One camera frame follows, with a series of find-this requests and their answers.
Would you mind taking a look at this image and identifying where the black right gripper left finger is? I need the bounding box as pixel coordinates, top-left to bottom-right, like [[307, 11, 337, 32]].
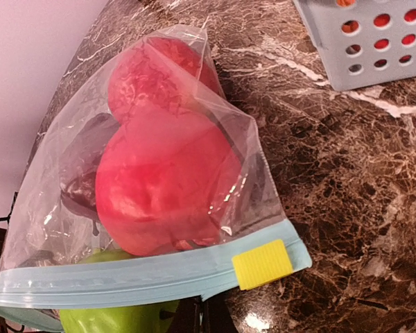
[[190, 296, 204, 333]]

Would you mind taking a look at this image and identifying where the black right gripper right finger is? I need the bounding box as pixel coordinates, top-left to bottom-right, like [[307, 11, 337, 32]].
[[203, 293, 236, 333]]

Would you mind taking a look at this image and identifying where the green toy apple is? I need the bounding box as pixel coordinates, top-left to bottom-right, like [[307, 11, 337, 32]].
[[58, 248, 181, 333]]

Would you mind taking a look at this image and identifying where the red toy apple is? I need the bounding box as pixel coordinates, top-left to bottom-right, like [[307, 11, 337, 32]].
[[96, 105, 241, 256]]

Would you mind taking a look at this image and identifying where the clear zip bag blue zipper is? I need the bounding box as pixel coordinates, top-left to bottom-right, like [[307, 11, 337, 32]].
[[0, 24, 312, 332]]

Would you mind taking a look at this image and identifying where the blue perforated plastic basket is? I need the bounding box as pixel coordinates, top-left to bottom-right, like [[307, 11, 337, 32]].
[[294, 1, 416, 91]]

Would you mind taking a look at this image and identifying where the red toy strawberry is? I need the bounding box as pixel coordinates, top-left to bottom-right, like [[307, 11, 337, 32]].
[[340, 5, 416, 74]]

